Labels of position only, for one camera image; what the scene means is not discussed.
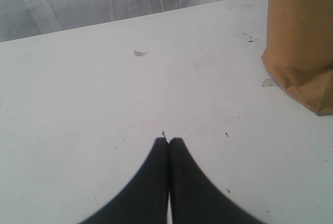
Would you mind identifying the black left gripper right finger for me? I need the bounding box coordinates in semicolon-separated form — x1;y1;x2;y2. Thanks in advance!
169;138;257;223

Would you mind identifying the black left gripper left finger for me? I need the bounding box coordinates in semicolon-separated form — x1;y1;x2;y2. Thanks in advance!
83;137;169;223

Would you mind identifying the brown paper shopping bag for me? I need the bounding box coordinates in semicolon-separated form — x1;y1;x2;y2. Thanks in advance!
262;0;332;116

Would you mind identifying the small tape scrap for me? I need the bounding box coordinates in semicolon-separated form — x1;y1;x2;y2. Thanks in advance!
261;78;279;87

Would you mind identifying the small paper scrap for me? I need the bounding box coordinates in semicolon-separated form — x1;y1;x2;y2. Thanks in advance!
134;50;146;57

